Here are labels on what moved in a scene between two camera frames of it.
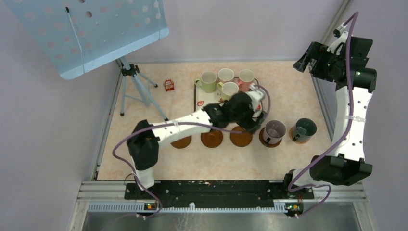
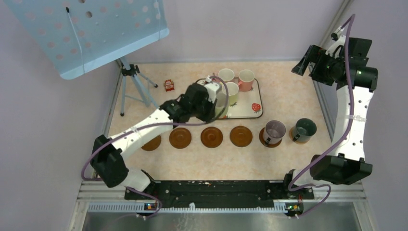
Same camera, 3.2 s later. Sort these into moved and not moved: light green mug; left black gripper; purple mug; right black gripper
Moved: left black gripper; light green mug
Not moved: right black gripper; purple mug
